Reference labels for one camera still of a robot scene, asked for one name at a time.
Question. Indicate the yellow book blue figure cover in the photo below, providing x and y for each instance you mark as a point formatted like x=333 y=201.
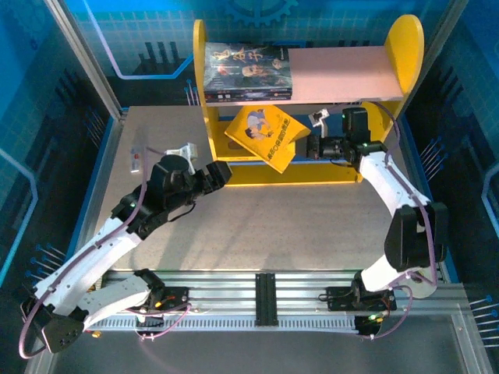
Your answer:
x=273 y=132

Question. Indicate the dark wolf cover book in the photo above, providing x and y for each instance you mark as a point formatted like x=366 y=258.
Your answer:
x=253 y=95

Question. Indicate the dark Guiguzi portrait book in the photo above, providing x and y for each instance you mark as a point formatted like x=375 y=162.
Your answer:
x=241 y=100
x=249 y=70

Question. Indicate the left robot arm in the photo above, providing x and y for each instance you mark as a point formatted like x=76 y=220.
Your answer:
x=78 y=269

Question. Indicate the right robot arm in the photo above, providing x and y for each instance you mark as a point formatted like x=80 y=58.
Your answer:
x=413 y=241

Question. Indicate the small white stick with red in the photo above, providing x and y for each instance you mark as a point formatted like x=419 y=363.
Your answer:
x=135 y=163

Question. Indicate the yellow wooden bookshelf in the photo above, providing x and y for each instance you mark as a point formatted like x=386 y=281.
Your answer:
x=343 y=74

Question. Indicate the white tape roll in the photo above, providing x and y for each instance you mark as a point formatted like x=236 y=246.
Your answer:
x=429 y=290

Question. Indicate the small black controller box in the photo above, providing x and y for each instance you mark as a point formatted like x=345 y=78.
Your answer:
x=366 y=328

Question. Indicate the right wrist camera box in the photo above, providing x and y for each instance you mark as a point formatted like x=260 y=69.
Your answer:
x=321 y=115

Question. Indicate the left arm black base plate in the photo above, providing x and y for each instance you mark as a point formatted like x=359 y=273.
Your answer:
x=175 y=298

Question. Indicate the black rail bracket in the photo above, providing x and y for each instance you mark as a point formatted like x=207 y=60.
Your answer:
x=266 y=300

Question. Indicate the aluminium enclosure post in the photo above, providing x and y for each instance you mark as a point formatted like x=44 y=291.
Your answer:
x=432 y=62
x=89 y=66

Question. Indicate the aluminium mounting rail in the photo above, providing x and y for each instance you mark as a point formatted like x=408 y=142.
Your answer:
x=304 y=288

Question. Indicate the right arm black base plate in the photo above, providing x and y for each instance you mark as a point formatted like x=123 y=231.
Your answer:
x=339 y=300

